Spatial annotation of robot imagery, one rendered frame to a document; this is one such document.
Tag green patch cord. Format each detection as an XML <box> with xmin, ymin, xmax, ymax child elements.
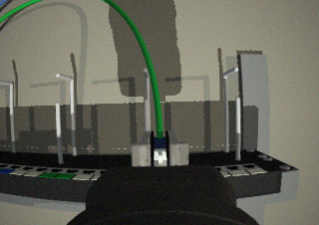
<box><xmin>0</xmin><ymin>0</ymin><xmax>162</xmax><ymax>138</ymax></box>

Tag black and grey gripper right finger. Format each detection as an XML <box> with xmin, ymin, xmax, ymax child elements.
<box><xmin>165</xmin><ymin>130</ymin><xmax>188</xmax><ymax>166</ymax></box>

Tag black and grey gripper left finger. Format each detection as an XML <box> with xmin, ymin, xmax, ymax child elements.
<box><xmin>131</xmin><ymin>131</ymin><xmax>155</xmax><ymax>166</ymax></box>

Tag white and dark blue cable plug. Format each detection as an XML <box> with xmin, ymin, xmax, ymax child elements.
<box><xmin>154</xmin><ymin>136</ymin><xmax>166</xmax><ymax>166</ymax></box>

